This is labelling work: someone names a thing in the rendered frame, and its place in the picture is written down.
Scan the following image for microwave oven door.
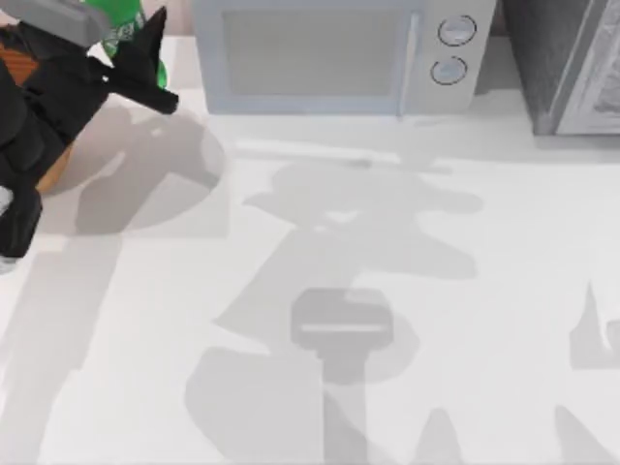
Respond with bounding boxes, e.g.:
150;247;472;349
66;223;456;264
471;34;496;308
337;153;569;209
192;0;420;117

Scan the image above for pale grey rounded box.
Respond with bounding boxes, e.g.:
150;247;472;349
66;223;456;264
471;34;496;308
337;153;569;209
17;0;113;48

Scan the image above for pale microwave oven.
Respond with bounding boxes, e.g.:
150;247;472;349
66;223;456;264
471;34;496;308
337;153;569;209
190;0;496;119

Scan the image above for grey cabinet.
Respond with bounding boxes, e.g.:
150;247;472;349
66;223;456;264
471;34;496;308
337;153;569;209
500;0;620;138

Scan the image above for green bottle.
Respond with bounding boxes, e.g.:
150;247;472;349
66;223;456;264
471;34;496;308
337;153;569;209
80;0;170;92

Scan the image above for round microwave knob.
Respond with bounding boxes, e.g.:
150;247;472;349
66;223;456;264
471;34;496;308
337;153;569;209
429;54;470;88
436;13;479;48

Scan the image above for microwave door handle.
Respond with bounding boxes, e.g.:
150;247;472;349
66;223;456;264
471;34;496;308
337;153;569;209
397;13;420;119

